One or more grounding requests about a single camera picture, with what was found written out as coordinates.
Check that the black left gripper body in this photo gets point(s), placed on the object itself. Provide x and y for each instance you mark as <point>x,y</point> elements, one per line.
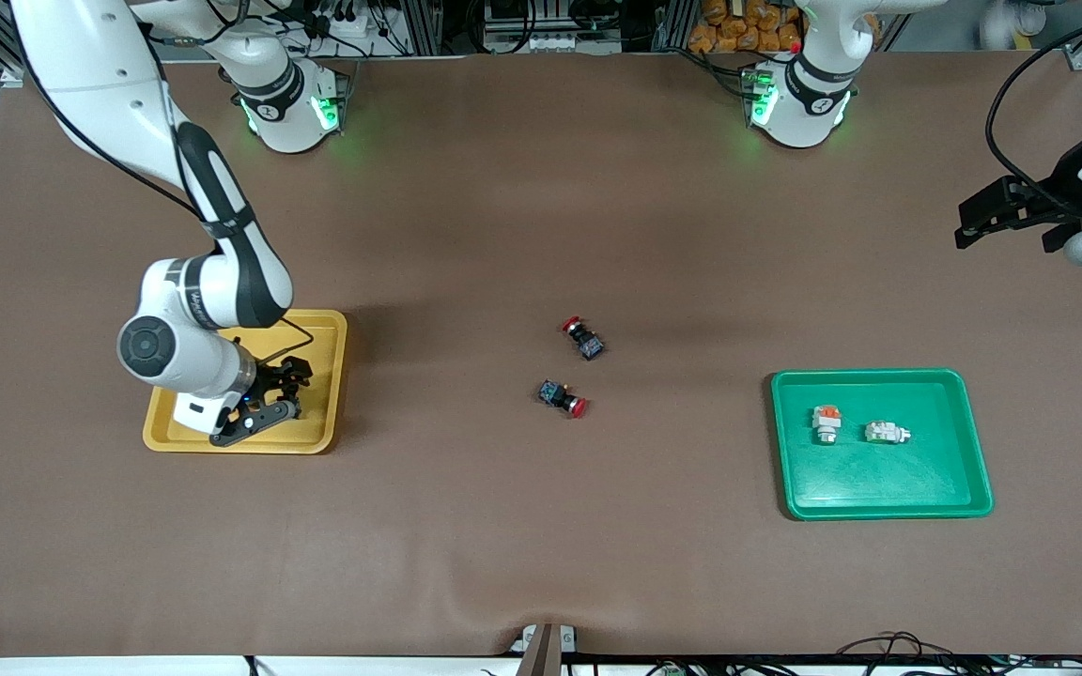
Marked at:
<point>1060,192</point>

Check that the white green push button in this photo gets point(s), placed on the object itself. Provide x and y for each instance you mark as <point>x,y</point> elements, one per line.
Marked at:
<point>882,433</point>

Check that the white orange push button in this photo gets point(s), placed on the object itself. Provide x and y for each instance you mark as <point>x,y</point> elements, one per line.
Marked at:
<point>826,427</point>

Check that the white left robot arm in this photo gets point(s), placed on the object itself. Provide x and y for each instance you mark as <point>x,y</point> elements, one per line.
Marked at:
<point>809,108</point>

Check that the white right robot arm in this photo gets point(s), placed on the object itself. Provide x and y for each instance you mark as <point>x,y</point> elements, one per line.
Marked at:
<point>222,282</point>

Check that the yellow plastic tray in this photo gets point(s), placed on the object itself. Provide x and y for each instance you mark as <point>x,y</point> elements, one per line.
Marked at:
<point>320,422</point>

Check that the red push button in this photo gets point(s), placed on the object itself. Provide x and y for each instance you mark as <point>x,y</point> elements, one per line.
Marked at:
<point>555,394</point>
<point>588,344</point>

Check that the green plastic tray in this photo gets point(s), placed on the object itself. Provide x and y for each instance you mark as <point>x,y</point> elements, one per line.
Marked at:
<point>907,479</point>

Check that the brown table mat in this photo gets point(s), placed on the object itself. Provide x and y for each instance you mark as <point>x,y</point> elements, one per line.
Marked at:
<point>541,526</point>

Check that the pile of orange packets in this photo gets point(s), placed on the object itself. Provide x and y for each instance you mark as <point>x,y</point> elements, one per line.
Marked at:
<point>729,28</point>

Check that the white power strip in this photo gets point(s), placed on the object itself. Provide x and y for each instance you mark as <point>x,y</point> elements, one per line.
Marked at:
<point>344,25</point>

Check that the metal table clamp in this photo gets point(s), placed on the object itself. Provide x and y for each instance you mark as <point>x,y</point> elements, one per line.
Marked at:
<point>541,648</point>

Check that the aluminium frame post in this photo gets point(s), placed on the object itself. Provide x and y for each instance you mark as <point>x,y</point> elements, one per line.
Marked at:
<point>424,23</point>
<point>672,23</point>

